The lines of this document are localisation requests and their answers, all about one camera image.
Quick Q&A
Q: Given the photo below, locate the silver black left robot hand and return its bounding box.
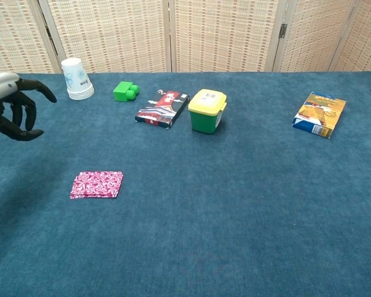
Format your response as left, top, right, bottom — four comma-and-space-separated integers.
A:
0, 72, 58, 142

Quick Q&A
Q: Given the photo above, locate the white paper cup stack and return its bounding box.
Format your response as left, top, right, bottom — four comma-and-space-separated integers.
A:
61, 58, 95, 100

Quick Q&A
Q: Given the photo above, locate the green toy brick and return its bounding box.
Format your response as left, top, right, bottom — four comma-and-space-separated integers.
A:
113, 80, 141, 102

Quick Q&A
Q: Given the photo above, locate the woven folding screen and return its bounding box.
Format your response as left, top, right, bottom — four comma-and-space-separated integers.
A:
0, 0, 371, 75

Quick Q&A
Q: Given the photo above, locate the black red card box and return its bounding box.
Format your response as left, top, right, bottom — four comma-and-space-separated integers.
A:
134, 89, 190, 128

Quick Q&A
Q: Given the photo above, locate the green bin yellow lid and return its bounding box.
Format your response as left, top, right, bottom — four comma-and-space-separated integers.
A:
187, 88, 228, 134

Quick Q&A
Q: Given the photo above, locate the yellow blue snack box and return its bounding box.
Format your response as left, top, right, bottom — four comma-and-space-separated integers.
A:
292, 91, 347, 139

